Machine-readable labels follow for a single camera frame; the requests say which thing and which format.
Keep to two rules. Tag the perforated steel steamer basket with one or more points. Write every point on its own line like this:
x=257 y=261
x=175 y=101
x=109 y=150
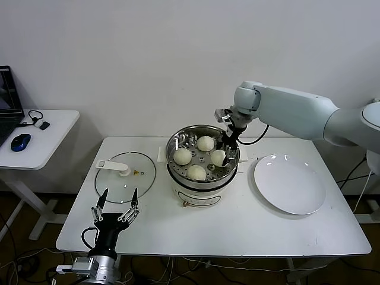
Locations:
x=178 y=138

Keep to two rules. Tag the blue computer mouse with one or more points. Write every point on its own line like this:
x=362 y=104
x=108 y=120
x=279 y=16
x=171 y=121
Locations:
x=20 y=142

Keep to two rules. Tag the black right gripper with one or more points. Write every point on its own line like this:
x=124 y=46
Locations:
x=230 y=136

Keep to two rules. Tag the white round plate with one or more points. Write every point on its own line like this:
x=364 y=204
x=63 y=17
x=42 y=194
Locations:
x=288 y=187

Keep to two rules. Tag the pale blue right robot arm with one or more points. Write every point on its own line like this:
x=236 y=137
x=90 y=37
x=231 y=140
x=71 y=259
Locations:
x=297 y=110

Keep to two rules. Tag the small black device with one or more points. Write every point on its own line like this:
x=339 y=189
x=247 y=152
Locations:
x=44 y=125

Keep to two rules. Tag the black laptop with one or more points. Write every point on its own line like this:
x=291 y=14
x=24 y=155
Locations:
x=9 y=118

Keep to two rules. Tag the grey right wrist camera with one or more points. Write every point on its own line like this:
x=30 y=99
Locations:
x=221 y=115

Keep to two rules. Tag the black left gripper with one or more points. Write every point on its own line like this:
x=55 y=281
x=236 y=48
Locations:
x=108 y=230

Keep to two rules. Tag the white main table leg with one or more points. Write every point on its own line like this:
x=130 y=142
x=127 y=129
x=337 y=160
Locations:
x=295 y=270
x=118 y=262

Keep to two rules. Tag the white electric cooker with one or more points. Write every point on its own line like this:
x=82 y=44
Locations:
x=193 y=197

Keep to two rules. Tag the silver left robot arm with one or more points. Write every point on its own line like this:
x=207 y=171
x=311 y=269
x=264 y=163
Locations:
x=101 y=268

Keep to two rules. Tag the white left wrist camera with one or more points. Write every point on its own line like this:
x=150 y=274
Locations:
x=63 y=269

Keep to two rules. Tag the white steamed baozi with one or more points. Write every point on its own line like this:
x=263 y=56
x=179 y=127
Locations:
x=196 y=172
x=217 y=158
x=205 y=143
x=182 y=156

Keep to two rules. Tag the white side table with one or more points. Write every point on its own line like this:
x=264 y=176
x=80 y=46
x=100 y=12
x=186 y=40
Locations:
x=56 y=142

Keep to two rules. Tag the white table foot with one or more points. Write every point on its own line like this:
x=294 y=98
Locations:
x=371 y=218

